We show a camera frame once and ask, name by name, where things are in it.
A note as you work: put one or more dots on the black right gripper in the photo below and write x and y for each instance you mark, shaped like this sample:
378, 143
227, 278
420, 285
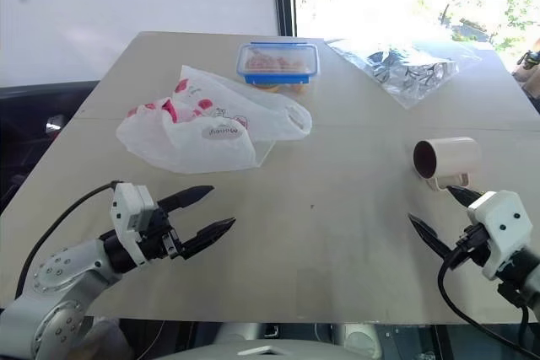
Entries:
471, 246

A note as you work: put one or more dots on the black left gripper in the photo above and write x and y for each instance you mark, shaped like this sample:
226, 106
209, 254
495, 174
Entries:
162, 240

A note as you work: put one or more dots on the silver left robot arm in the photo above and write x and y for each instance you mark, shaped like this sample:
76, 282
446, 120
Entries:
55, 275

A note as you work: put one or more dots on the beige mug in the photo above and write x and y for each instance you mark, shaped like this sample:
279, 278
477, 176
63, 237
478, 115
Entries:
455, 155

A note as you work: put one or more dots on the white plastic bag red print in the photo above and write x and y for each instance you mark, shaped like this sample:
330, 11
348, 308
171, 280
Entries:
202, 141

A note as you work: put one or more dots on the clear plastic bag black clips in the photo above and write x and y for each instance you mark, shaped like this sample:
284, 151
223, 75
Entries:
405, 77

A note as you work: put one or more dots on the silver robot torso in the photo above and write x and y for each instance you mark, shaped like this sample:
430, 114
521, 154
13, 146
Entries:
270, 351

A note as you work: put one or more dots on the bystander person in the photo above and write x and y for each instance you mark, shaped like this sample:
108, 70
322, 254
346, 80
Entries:
529, 77

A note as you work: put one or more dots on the clear food container blue lid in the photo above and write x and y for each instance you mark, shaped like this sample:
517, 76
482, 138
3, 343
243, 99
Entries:
274, 60

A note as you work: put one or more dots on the dark bulky furniture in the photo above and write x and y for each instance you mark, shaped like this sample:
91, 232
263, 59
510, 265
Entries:
34, 124

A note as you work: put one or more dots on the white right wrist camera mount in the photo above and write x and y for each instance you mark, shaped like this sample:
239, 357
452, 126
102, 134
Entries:
502, 225

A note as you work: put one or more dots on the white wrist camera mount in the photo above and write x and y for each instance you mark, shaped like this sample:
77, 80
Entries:
502, 225
126, 208

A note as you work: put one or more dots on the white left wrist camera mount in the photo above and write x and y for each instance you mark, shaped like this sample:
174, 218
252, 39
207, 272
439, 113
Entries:
126, 208

